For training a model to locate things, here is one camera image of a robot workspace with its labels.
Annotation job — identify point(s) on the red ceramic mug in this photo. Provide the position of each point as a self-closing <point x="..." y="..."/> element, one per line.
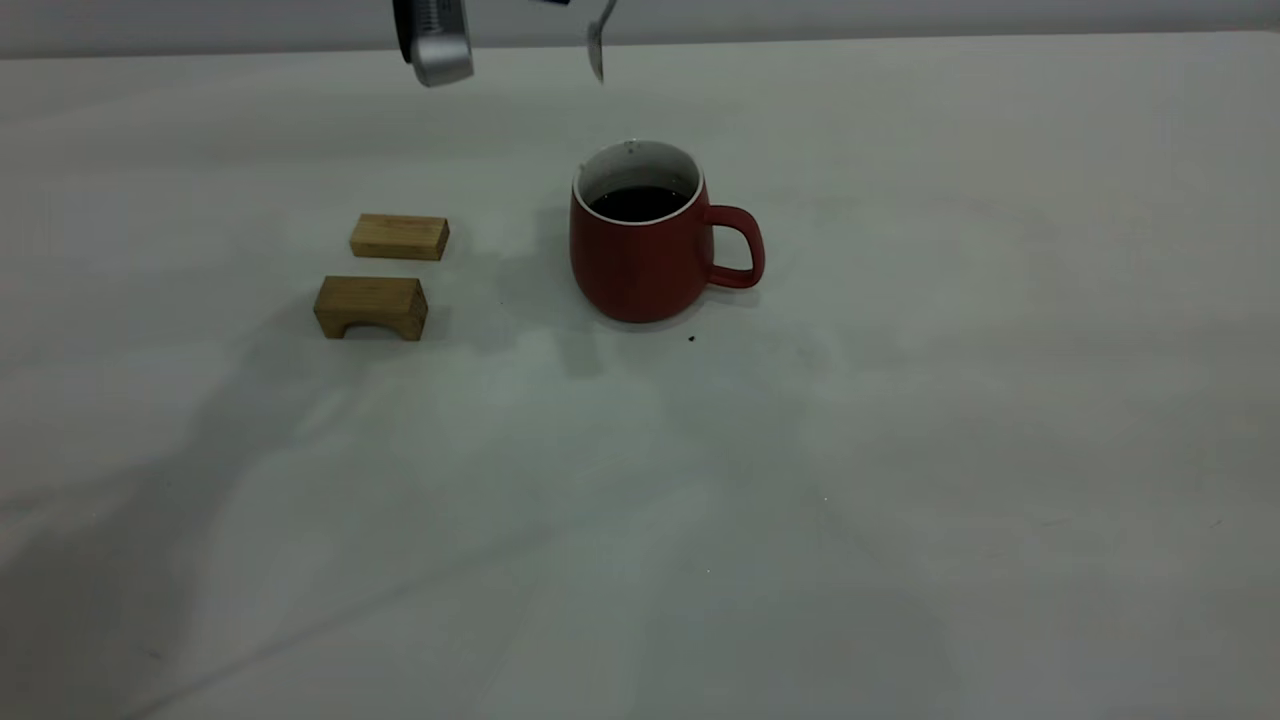
<point x="640" y="270"/>

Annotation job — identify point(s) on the dark coffee liquid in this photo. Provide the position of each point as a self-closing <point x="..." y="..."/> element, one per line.
<point x="640" y="203"/>

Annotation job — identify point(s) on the flat rectangular wooden block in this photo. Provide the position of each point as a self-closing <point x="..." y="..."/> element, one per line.
<point x="400" y="237"/>

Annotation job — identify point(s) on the arched wooden block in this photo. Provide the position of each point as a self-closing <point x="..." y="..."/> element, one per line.
<point x="370" y="298"/>

